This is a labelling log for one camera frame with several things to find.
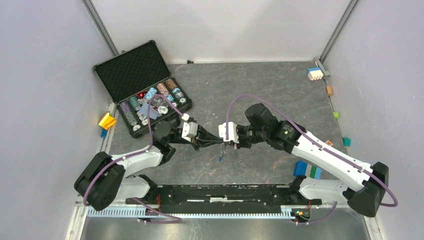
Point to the black poker chip case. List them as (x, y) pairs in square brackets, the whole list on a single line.
[(133, 78)]

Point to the metal key organizer plate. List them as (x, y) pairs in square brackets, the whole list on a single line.
[(223, 150)]

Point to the small blue block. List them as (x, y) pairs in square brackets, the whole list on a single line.
[(104, 133)]

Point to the teal small block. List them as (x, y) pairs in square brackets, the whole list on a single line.
[(346, 141)]

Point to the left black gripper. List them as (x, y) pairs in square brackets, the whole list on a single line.
[(202, 134)]

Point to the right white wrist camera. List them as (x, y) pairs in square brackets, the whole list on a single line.
[(228, 132)]

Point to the yellow orange toy block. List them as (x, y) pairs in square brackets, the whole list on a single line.
[(107, 121)]

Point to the blue green brick stack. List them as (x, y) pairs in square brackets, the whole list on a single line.
[(304, 169)]

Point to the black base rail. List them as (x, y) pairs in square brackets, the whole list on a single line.
[(225, 198)]

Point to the grey slotted cable duct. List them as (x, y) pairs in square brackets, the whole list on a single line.
[(142, 212)]

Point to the blue white toy brick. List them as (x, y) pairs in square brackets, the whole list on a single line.
[(315, 74)]

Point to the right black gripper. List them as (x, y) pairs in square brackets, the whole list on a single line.
[(241, 144)]

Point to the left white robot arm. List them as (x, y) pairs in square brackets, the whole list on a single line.
[(110, 178)]

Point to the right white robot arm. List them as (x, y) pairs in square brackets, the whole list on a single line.
[(359, 184)]

